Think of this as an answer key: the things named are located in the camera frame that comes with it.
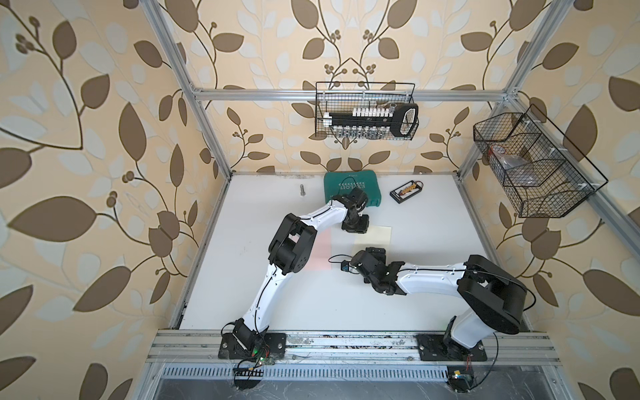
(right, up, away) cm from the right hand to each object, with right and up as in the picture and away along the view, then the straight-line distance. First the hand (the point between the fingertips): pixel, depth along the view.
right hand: (374, 255), depth 91 cm
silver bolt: (-29, +24, +21) cm, 43 cm away
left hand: (-3, +9, +9) cm, 13 cm away
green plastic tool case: (-12, +28, +21) cm, 37 cm away
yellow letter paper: (+2, +5, +9) cm, 11 cm away
